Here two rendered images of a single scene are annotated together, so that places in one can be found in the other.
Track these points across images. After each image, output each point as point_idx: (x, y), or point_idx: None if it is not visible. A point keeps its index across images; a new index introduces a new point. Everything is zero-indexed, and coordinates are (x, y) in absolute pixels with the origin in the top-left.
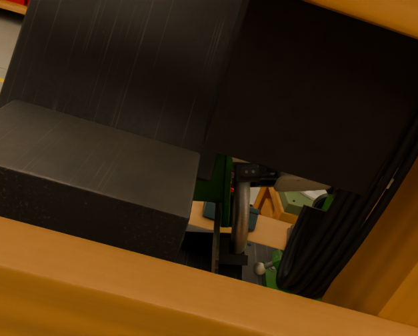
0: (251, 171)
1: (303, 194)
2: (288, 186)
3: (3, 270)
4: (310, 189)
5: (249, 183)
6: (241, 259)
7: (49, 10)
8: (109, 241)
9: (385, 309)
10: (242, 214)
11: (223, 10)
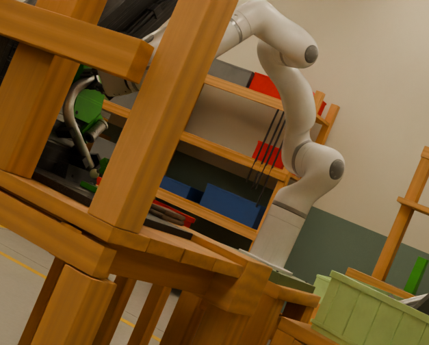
0: (88, 70)
1: (238, 251)
2: (105, 79)
3: None
4: (119, 86)
5: (87, 79)
6: (68, 129)
7: (33, 0)
8: None
9: (35, 5)
10: (71, 87)
11: (107, 0)
